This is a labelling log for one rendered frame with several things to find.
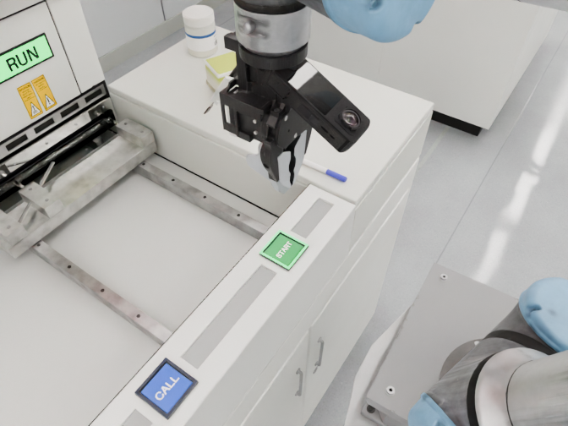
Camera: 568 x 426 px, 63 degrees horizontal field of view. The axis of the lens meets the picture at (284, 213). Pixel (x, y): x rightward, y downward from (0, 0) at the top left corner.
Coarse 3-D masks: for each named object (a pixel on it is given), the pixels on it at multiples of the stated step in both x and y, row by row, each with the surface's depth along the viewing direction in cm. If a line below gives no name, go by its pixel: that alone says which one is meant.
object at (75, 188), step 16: (112, 144) 102; (128, 144) 102; (96, 160) 98; (112, 160) 98; (128, 160) 98; (144, 160) 102; (64, 176) 95; (80, 176) 95; (96, 176) 95; (112, 176) 96; (64, 192) 92; (80, 192) 92; (96, 192) 95; (16, 208) 89; (32, 208) 89; (64, 208) 89; (80, 208) 93; (32, 224) 87; (48, 224) 88; (0, 240) 84; (32, 240) 86; (16, 256) 85
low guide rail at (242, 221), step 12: (144, 168) 101; (156, 168) 101; (156, 180) 101; (168, 180) 99; (180, 180) 99; (180, 192) 98; (192, 192) 96; (204, 204) 95; (216, 204) 94; (216, 216) 96; (228, 216) 93; (240, 216) 92; (240, 228) 93; (252, 228) 90; (264, 228) 90
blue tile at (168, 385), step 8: (168, 368) 60; (160, 376) 59; (168, 376) 59; (176, 376) 59; (152, 384) 58; (160, 384) 58; (168, 384) 58; (176, 384) 58; (184, 384) 58; (144, 392) 58; (152, 392) 58; (160, 392) 58; (168, 392) 58; (176, 392) 58; (184, 392) 58; (152, 400) 57; (160, 400) 57; (168, 400) 57; (176, 400) 57; (160, 408) 57; (168, 408) 56
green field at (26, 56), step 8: (40, 40) 85; (24, 48) 83; (32, 48) 85; (40, 48) 86; (48, 48) 87; (8, 56) 82; (16, 56) 83; (24, 56) 84; (32, 56) 85; (40, 56) 86; (48, 56) 88; (0, 64) 81; (8, 64) 82; (16, 64) 83; (24, 64) 85; (32, 64) 86; (0, 72) 82; (8, 72) 83; (16, 72) 84; (0, 80) 82
